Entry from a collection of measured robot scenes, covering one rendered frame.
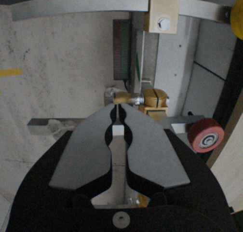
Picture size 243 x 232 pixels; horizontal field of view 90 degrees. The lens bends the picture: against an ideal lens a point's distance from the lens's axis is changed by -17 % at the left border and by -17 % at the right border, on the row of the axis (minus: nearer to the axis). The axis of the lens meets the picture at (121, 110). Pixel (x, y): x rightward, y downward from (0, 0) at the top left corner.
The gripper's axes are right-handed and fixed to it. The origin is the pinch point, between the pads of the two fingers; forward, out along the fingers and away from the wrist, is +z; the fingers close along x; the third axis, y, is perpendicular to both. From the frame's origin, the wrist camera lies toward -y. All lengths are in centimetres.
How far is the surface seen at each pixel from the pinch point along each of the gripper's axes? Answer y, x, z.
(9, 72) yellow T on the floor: 24, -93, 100
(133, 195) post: 59, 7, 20
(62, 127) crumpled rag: 12.9, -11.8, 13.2
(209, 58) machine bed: 0.9, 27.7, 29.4
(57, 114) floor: 68, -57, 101
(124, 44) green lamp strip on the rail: -1.3, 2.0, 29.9
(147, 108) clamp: 8.5, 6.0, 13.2
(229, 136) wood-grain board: 14.9, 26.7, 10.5
